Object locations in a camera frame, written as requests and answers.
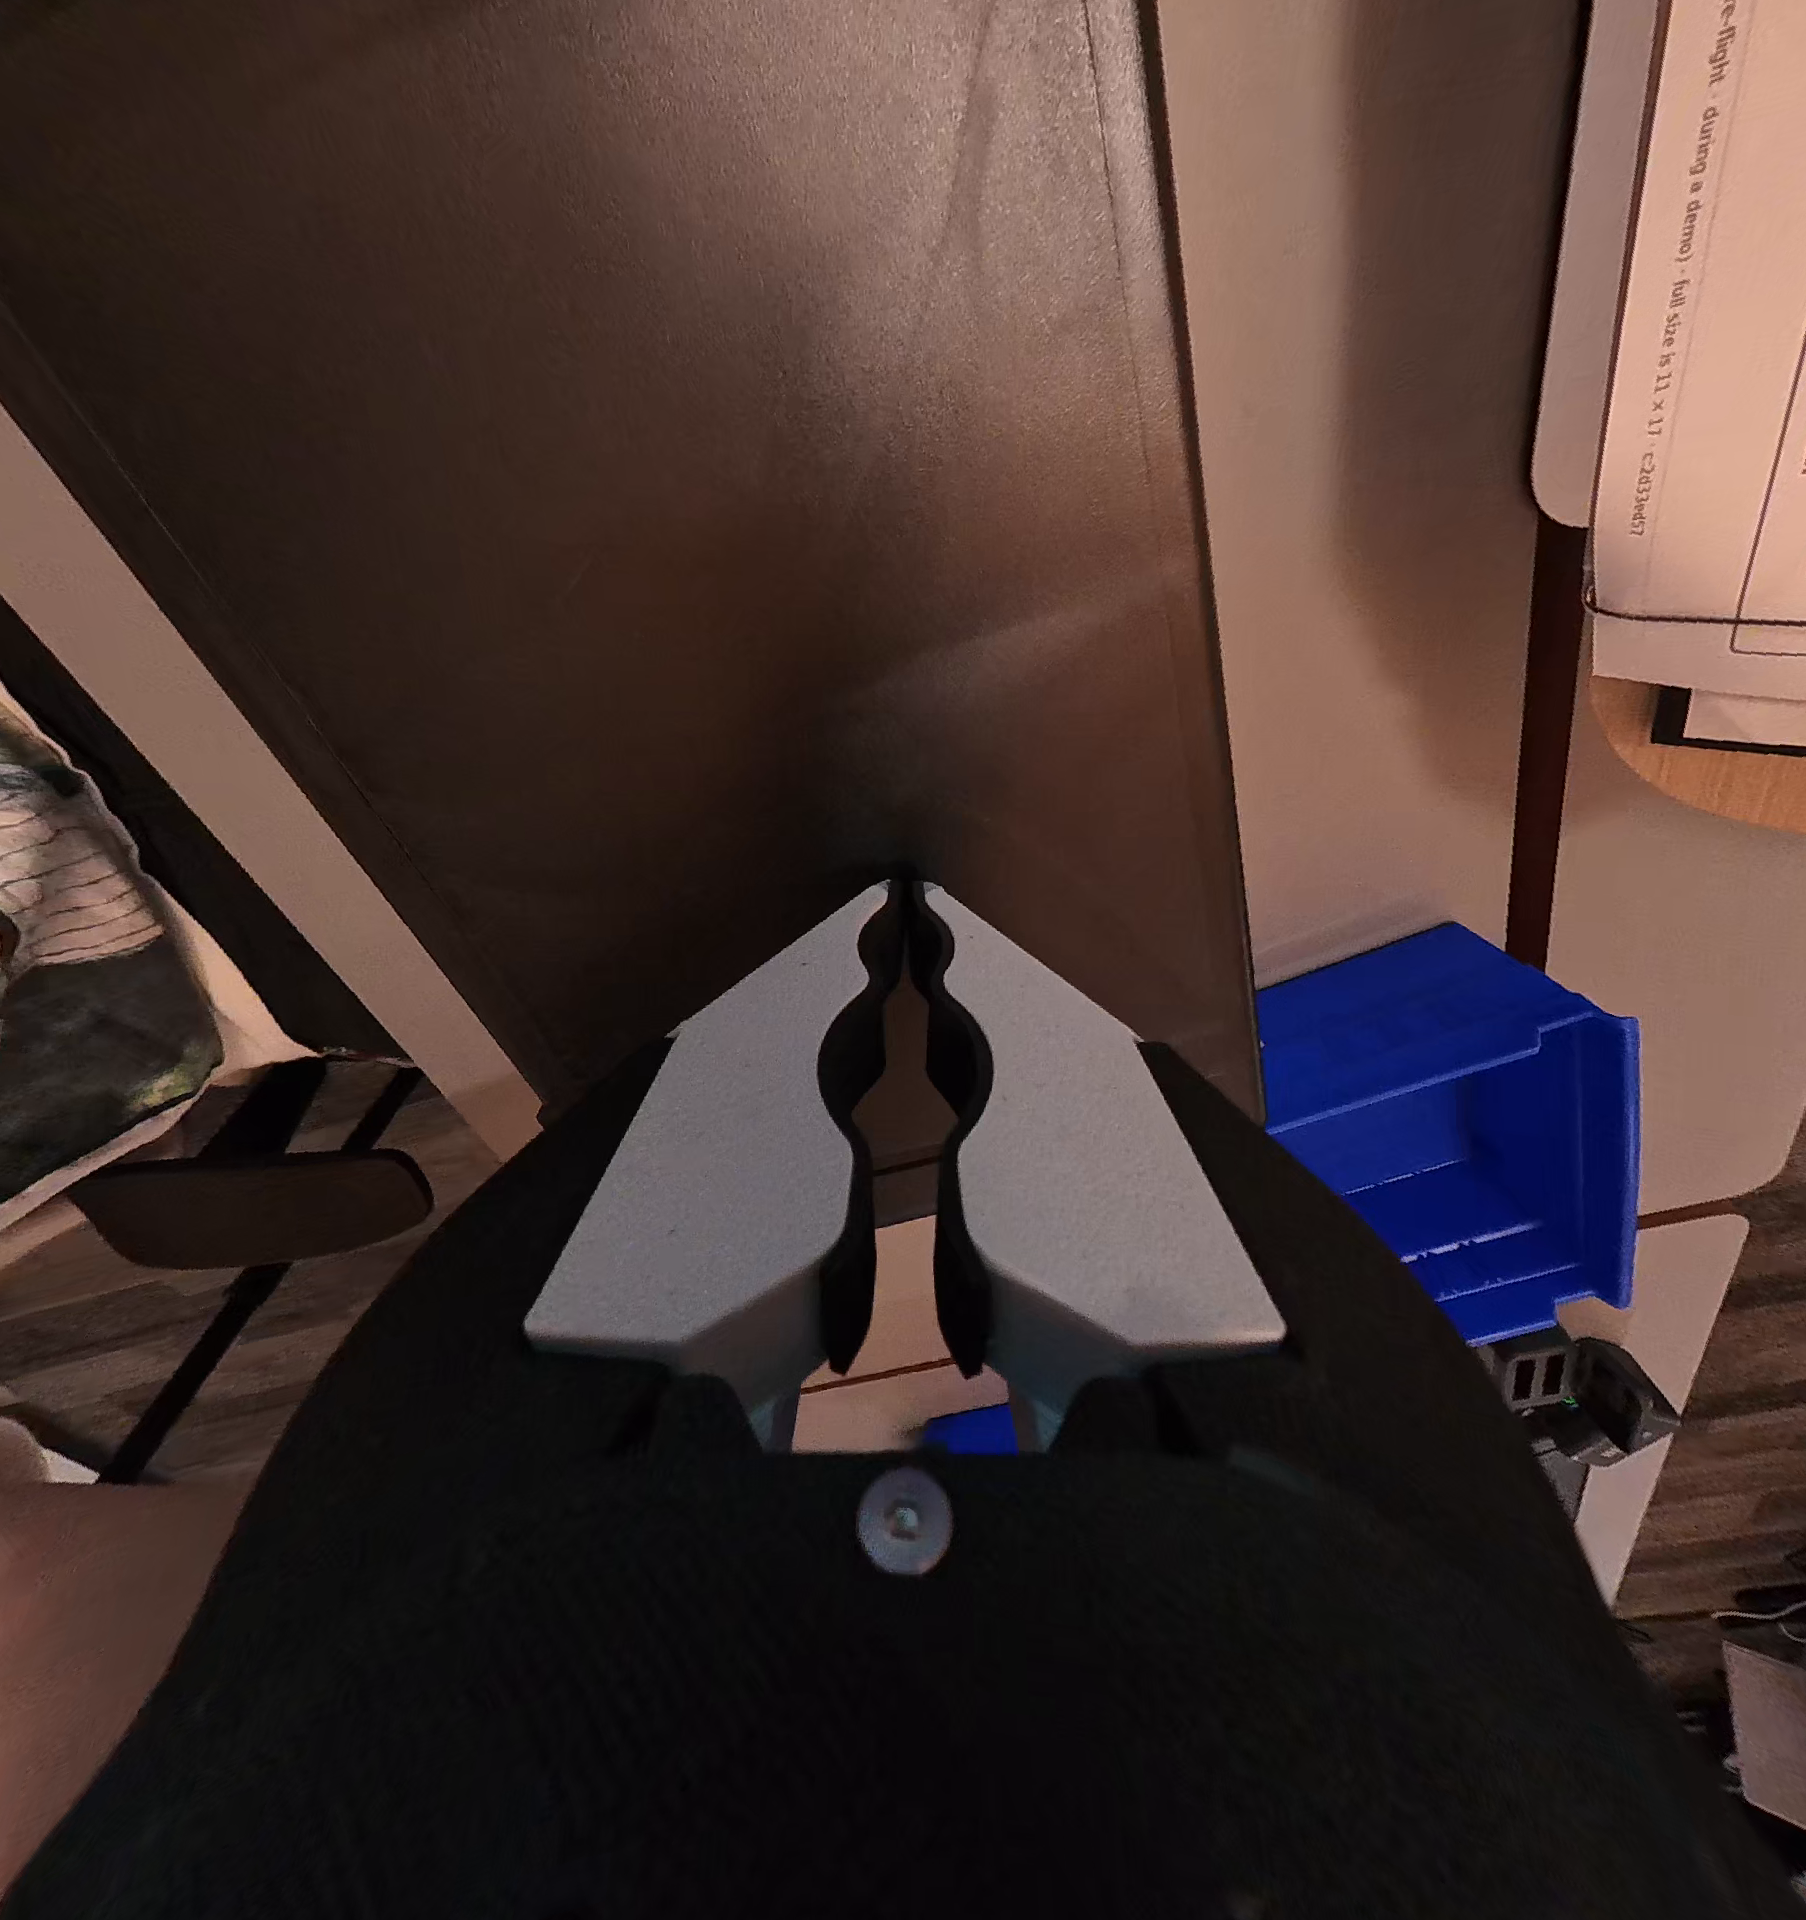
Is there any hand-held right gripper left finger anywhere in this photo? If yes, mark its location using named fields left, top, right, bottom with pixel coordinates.
left=519, top=880, right=892, bottom=1454

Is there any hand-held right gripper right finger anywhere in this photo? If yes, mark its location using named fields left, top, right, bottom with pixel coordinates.
left=909, top=880, right=1287, bottom=1454

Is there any black drawer cabinet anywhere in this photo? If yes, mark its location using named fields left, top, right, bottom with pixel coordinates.
left=0, top=0, right=1265, bottom=1203

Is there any person's right forearm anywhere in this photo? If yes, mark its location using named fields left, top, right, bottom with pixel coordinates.
left=0, top=1477, right=252, bottom=1920

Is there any grey desk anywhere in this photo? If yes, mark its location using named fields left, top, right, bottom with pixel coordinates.
left=0, top=0, right=1806, bottom=1614

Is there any black office chair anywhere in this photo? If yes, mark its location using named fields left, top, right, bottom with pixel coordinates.
left=0, top=525, right=544, bottom=1488

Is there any black electronic device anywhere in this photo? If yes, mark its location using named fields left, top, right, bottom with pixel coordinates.
left=1478, top=1326, right=1684, bottom=1472

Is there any person's printed white t-shirt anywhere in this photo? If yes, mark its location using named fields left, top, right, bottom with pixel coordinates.
left=0, top=599, right=230, bottom=1245

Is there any wooden backing board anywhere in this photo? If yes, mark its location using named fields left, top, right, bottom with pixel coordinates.
left=1589, top=673, right=1806, bottom=843

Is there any grey flat plate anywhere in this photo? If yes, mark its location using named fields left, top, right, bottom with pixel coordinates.
left=1720, top=1635, right=1806, bottom=1862

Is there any white instruction poster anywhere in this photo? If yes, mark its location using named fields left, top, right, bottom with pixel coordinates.
left=1528, top=0, right=1806, bottom=753

